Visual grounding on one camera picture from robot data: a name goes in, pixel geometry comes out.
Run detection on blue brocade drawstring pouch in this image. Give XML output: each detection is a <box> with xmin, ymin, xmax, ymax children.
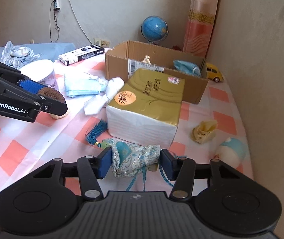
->
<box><xmin>85</xmin><ymin>120</ymin><xmax>173</xmax><ymax>191</ymax></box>

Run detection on blue white plush ball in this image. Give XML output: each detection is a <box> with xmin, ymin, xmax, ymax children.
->
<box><xmin>214</xmin><ymin>138</ymin><xmax>247</xmax><ymax>169</ymax></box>

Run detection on blue white fringed scarf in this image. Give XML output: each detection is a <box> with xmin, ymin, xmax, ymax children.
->
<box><xmin>1</xmin><ymin>41</ymin><xmax>42</xmax><ymax>70</ymax></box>

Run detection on white lidded jar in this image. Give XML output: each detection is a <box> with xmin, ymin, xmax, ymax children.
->
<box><xmin>19</xmin><ymin>59</ymin><xmax>58</xmax><ymax>90</ymax></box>

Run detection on light blue folded cloth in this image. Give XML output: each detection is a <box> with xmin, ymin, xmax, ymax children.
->
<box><xmin>64</xmin><ymin>72</ymin><xmax>108</xmax><ymax>98</ymax></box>

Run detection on blue bed cover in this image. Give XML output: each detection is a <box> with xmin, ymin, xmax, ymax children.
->
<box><xmin>0</xmin><ymin>42</ymin><xmax>76</xmax><ymax>67</ymax></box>

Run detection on white folded cloth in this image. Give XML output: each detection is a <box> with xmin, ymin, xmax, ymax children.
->
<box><xmin>84</xmin><ymin>77</ymin><xmax>125</xmax><ymax>116</ymax></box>

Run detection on black white product box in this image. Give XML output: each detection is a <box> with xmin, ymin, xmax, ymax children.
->
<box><xmin>58</xmin><ymin>44</ymin><xmax>105</xmax><ymax>66</ymax></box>

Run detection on gold tissue pack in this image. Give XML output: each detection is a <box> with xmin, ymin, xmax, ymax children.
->
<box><xmin>106</xmin><ymin>69</ymin><xmax>185</xmax><ymax>148</ymax></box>

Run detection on hanging white power strip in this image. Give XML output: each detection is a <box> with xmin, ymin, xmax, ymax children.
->
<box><xmin>53</xmin><ymin>0</ymin><xmax>60</xmax><ymax>11</ymax></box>

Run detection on blue cloth in box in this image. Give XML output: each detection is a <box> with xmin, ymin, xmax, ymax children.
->
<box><xmin>173</xmin><ymin>60</ymin><xmax>201</xmax><ymax>77</ymax></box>

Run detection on yellow toy car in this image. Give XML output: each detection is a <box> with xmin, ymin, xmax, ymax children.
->
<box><xmin>206</xmin><ymin>63</ymin><xmax>224</xmax><ymax>83</ymax></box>

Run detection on brown cardboard box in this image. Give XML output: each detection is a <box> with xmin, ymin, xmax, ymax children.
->
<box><xmin>105</xmin><ymin>40</ymin><xmax>208</xmax><ymax>104</ymax></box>

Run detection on blue desk globe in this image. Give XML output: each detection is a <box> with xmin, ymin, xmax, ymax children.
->
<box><xmin>140</xmin><ymin>16</ymin><xmax>168</xmax><ymax>44</ymax></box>

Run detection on pink patterned curtain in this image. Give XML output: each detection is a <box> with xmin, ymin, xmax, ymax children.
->
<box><xmin>183</xmin><ymin>0</ymin><xmax>219</xmax><ymax>58</ymax></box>

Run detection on white wall socket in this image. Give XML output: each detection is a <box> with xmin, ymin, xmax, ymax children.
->
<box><xmin>94</xmin><ymin>38</ymin><xmax>111</xmax><ymax>48</ymax></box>

